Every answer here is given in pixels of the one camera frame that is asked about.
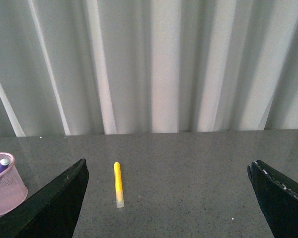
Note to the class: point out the white pleated curtain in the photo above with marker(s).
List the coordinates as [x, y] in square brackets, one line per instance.
[79, 67]

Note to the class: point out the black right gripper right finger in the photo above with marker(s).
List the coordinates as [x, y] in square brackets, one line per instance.
[277, 195]

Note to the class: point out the yellow highlighter pen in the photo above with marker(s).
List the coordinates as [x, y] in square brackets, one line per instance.
[118, 185]

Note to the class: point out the pink mesh cup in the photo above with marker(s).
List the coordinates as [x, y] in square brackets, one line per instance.
[12, 188]

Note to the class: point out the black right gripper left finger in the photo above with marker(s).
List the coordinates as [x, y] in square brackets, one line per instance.
[53, 211]

